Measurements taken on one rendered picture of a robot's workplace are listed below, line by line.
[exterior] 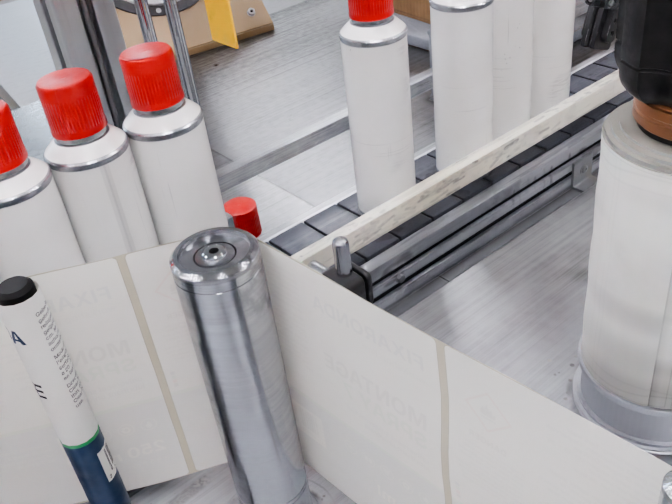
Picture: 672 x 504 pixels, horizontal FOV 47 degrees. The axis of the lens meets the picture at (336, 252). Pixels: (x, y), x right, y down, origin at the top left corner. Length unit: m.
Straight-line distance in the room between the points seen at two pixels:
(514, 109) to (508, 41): 0.07
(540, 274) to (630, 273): 0.20
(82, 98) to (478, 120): 0.35
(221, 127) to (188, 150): 0.48
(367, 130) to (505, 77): 0.16
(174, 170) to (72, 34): 0.15
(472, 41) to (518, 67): 0.09
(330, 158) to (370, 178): 0.24
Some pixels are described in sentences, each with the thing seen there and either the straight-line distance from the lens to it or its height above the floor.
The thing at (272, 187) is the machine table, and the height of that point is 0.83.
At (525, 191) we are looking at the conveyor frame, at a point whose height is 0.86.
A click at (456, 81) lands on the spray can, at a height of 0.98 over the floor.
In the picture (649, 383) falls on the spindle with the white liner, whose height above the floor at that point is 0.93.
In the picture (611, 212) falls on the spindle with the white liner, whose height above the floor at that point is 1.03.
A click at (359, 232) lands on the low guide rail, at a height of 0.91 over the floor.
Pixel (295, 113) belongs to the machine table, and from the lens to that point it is 0.99.
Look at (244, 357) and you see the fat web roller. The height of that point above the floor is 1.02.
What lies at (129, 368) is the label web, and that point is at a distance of 0.38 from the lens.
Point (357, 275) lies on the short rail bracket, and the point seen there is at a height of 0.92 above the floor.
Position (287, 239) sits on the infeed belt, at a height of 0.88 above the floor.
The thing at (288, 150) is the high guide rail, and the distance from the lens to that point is 0.63.
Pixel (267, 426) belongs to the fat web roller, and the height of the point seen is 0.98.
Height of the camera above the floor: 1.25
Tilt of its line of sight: 35 degrees down
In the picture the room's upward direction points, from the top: 8 degrees counter-clockwise
